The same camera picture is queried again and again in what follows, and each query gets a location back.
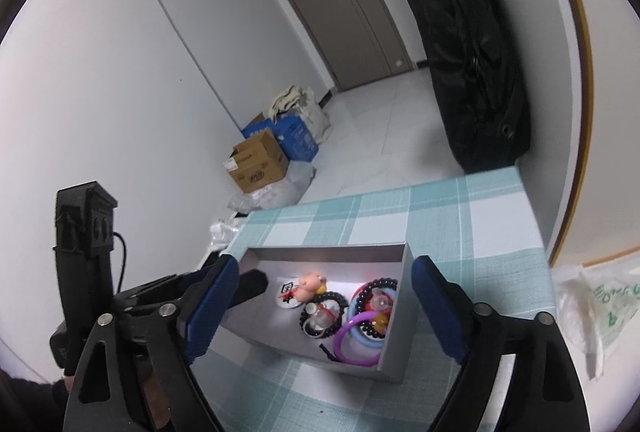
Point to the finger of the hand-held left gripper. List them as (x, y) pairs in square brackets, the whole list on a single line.
[(252, 287), (160, 287)]

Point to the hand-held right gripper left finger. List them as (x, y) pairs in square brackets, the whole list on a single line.
[(210, 307)]

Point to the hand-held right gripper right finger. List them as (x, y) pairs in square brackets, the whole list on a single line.
[(440, 307)]

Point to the grey cardboard box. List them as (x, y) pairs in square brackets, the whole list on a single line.
[(280, 262)]

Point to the pink pig charm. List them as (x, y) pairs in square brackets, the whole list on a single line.
[(311, 283)]

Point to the small red and clear charm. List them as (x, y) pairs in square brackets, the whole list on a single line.
[(319, 318)]

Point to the person's left forearm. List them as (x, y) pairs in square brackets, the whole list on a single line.
[(30, 399)]

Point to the white round badge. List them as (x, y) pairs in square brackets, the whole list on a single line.
[(286, 294)]

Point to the teal checkered tablecloth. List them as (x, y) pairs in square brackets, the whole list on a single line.
[(450, 212)]

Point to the crumpled clear plastic bag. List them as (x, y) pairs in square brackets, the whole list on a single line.
[(280, 192)]

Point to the brown cardboard box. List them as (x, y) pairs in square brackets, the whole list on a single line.
[(257, 162)]

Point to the white plastic bag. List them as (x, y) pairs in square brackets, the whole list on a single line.
[(595, 312)]

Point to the blue bag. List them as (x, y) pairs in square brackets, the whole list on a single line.
[(297, 137)]

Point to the white cloth bag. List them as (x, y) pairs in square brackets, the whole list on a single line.
[(310, 112)]

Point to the black hanging bag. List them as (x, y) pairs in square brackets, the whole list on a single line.
[(470, 62)]

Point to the wooden door trim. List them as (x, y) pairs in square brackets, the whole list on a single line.
[(582, 62)]

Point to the grey door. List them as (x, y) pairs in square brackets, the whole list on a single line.
[(340, 2)]

